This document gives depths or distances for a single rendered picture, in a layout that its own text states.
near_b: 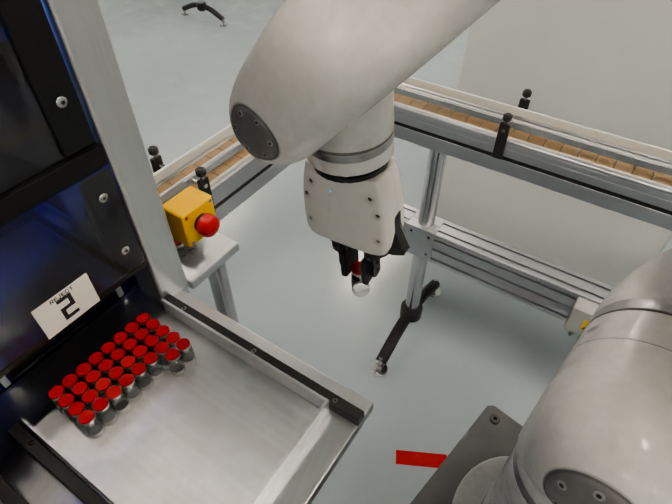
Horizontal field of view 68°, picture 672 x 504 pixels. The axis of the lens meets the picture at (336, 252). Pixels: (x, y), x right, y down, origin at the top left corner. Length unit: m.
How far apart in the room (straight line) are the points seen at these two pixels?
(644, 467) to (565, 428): 0.05
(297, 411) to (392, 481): 0.94
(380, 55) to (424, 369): 1.63
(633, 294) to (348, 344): 1.53
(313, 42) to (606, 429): 0.29
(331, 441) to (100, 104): 0.54
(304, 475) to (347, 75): 0.56
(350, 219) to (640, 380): 0.28
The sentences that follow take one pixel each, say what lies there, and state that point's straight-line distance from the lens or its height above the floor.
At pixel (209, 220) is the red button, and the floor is 1.01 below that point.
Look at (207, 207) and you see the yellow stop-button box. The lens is 0.89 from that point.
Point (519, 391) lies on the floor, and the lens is 1.91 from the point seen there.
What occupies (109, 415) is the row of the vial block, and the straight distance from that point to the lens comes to 0.80.
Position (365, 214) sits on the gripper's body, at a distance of 0.49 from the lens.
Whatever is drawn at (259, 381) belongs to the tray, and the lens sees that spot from 0.80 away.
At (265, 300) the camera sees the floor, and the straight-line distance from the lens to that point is 2.05.
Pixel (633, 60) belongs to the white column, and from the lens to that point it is 1.78.
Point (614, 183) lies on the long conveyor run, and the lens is 1.24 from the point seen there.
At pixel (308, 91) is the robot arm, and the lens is 0.32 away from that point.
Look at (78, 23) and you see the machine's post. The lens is 0.68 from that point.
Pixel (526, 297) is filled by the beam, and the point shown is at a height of 0.46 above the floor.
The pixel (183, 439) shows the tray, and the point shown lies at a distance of 0.78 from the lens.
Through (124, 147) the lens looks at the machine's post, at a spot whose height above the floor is 1.19.
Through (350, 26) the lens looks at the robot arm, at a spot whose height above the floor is 1.46.
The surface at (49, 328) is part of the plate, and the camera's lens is 0.80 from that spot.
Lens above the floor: 1.56
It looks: 45 degrees down
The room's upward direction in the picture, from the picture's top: straight up
